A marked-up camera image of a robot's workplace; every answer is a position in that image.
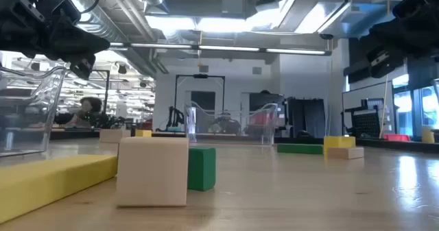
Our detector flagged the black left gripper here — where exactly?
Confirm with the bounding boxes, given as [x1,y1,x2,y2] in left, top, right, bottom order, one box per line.
[13,0,110,80]

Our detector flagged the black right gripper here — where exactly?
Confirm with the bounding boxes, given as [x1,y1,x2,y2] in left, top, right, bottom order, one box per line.
[359,0,428,78]

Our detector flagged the natural wooden rectangular block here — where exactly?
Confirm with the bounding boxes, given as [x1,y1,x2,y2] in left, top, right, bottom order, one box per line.
[327,146,365,160]
[99,128,132,144]

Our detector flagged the medium yellow block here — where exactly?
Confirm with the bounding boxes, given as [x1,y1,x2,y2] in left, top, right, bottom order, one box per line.
[323,136,357,158]

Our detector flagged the green wooden block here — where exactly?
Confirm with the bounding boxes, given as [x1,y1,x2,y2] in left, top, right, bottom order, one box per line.
[187,147,217,192]
[276,143,324,156]

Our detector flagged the long yellow block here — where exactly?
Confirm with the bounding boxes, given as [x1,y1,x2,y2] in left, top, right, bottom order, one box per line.
[0,154,118,224]

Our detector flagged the small natural wooden cube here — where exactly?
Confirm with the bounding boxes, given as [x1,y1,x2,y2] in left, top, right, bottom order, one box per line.
[115,136,190,208]

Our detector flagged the person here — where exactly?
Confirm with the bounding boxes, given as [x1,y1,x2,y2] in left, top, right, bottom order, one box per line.
[54,96,104,128]
[209,112,241,135]

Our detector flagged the clear plastic bin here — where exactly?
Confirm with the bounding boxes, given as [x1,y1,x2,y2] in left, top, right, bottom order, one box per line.
[184,101,279,147]
[0,65,67,158]
[432,77,439,108]

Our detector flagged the black perforated cart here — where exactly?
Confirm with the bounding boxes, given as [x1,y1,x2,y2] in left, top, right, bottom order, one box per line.
[341,98,385,138]

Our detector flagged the red plastic bin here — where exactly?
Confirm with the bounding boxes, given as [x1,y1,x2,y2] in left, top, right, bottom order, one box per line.
[383,133,411,143]

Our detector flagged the yellow cylinder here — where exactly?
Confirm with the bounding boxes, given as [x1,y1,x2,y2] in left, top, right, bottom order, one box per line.
[421,126,436,144]

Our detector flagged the dark curtain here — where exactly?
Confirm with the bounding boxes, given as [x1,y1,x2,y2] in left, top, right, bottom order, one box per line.
[286,97,327,138]

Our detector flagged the long ceiling light bar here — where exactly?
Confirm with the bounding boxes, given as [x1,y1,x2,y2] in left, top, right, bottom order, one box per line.
[108,41,333,57]

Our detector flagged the grey ceiling junction box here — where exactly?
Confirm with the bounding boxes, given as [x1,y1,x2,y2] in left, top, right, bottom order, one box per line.
[222,0,246,16]

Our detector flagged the yellow extension cord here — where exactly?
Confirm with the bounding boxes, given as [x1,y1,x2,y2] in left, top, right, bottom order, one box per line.
[378,0,392,139]

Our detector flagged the black aluminium table frame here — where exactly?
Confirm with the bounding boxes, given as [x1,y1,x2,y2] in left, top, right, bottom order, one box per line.
[49,130,439,154]

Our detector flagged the black metal gantry frame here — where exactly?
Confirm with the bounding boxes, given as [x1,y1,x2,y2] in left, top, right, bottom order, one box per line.
[174,73,226,114]

